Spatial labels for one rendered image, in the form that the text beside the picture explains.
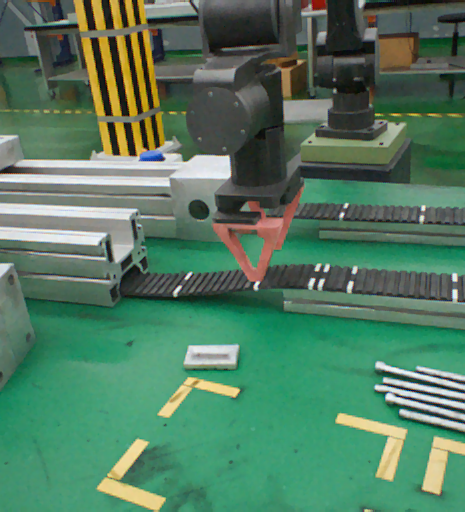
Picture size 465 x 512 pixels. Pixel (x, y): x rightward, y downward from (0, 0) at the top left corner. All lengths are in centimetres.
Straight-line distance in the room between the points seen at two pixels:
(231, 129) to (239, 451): 26
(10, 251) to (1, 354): 18
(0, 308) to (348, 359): 34
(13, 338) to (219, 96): 32
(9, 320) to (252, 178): 28
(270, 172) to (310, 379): 20
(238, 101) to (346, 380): 26
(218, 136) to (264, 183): 10
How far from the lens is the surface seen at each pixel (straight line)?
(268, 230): 55
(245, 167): 57
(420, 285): 62
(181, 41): 951
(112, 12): 396
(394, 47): 550
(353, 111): 114
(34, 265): 72
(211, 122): 49
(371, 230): 79
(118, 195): 87
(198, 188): 79
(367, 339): 59
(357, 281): 62
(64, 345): 64
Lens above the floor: 112
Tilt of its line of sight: 26 degrees down
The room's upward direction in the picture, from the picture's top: 6 degrees counter-clockwise
